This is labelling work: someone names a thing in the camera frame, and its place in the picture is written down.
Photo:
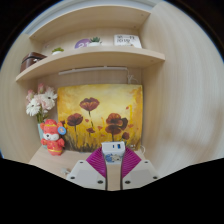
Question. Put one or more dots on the white plug adapter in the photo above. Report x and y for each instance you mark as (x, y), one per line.
(65, 171)

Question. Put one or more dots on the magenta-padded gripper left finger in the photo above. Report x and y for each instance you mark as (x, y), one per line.
(87, 175)

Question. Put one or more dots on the yellow poppy painting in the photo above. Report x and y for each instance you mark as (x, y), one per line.
(100, 100)

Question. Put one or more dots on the white light bar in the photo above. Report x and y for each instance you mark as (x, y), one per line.
(93, 70)

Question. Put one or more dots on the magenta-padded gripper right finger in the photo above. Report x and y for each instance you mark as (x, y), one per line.
(138, 175)

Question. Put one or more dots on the pink and white flower bouquet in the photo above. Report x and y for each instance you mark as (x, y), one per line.
(41, 101)

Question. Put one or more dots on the red plush toy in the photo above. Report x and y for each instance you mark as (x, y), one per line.
(53, 140)

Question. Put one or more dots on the teal vase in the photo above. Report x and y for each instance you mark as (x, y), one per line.
(40, 133)

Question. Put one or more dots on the wooden shelf unit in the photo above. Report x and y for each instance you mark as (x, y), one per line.
(90, 58)

